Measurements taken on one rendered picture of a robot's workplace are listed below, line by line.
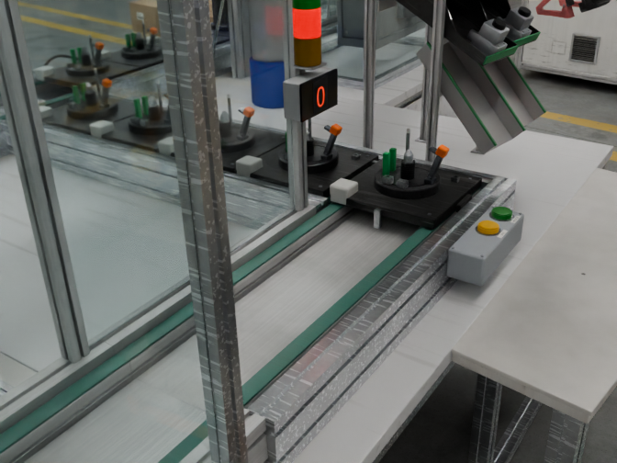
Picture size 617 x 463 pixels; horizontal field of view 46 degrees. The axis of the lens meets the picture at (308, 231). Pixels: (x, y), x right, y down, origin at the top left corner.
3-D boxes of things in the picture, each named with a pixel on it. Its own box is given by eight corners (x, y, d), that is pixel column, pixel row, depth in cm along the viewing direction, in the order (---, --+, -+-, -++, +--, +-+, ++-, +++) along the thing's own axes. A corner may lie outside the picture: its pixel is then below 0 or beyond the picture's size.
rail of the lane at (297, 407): (511, 220, 161) (517, 175, 156) (277, 478, 97) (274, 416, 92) (488, 214, 164) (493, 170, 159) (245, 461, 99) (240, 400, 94)
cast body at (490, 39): (501, 55, 159) (517, 28, 154) (491, 60, 156) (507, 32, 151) (472, 35, 162) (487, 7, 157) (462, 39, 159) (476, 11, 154)
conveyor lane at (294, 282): (476, 222, 161) (481, 181, 156) (241, 459, 100) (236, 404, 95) (366, 194, 175) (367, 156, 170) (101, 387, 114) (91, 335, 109)
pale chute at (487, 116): (512, 139, 170) (526, 129, 167) (482, 155, 162) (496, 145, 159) (448, 42, 173) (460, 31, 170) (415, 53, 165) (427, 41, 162)
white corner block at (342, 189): (358, 198, 152) (359, 181, 150) (347, 207, 149) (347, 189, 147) (340, 194, 154) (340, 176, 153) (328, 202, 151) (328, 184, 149)
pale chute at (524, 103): (533, 120, 181) (546, 111, 178) (506, 135, 173) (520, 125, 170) (472, 30, 184) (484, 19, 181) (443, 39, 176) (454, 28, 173)
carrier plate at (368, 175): (481, 186, 156) (482, 176, 155) (433, 230, 139) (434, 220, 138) (384, 163, 168) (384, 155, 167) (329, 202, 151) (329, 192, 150)
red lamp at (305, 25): (326, 34, 130) (326, 6, 127) (310, 39, 126) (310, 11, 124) (303, 31, 132) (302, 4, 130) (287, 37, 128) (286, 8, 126)
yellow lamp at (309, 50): (326, 62, 132) (326, 35, 130) (311, 68, 128) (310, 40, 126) (304, 58, 134) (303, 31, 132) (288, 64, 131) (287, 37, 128)
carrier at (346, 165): (378, 163, 169) (379, 111, 163) (323, 200, 152) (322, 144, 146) (295, 144, 181) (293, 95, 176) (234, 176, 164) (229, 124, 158)
